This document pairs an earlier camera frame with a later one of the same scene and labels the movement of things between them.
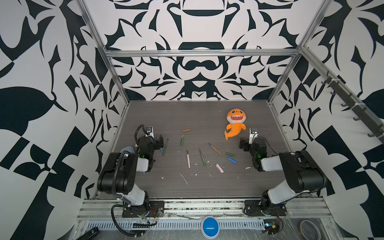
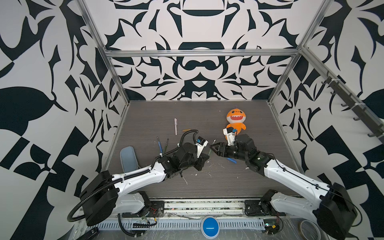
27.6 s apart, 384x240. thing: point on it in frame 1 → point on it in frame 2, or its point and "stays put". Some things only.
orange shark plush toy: [235, 116] stays put
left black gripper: [156, 145] → [201, 160]
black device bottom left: [90, 235] stays put
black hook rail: [349, 102] stays put
